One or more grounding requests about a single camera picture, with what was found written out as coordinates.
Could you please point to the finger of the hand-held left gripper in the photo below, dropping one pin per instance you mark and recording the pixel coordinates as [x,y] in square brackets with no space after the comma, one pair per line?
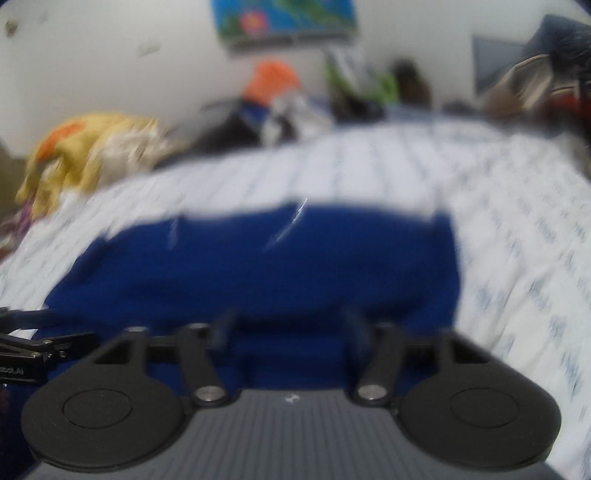
[55,346]
[27,317]

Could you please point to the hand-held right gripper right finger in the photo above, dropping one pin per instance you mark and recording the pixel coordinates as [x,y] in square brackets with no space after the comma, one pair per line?
[355,328]

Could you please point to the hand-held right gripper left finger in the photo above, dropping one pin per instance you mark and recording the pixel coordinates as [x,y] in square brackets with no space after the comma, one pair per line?
[226,328]

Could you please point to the blue garment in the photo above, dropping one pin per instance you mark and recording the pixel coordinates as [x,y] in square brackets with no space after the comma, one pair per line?
[258,267]

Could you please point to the pile of dark clothes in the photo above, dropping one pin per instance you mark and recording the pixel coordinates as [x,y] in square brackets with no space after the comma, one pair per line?
[545,69]

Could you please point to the purple patterned cloth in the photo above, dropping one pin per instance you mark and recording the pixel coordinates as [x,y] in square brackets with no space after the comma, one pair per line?
[16,221]

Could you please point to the white patterned bed sheet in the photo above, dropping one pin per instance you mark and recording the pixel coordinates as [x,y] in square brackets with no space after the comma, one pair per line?
[360,170]

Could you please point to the yellow blanket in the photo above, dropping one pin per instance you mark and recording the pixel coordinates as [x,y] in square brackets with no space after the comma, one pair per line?
[87,152]

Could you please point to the black bag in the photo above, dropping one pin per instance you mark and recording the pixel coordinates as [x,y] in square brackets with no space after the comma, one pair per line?
[226,127]

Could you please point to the white grey blurred item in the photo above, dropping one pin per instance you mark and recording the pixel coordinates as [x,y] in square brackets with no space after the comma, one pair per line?
[295,117]

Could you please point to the dark blurred object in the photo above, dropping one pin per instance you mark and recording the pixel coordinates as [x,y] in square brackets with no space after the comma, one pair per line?
[412,83]

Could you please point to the orange cloth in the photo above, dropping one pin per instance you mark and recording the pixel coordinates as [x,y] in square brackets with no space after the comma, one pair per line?
[272,81]

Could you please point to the green packet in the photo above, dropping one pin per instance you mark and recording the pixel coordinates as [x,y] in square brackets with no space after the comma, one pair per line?
[355,74]

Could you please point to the water lily wall poster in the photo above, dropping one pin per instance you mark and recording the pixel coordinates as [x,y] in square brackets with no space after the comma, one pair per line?
[281,21]

